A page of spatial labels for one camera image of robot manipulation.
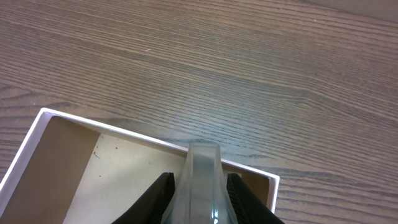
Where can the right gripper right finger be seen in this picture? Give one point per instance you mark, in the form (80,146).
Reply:
(247,207)

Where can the white cardboard box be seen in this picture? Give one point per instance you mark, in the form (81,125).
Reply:
(70,169)

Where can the clear soap pump bottle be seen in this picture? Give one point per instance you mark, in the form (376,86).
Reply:
(201,195)

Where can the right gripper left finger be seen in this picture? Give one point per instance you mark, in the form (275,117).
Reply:
(151,205)

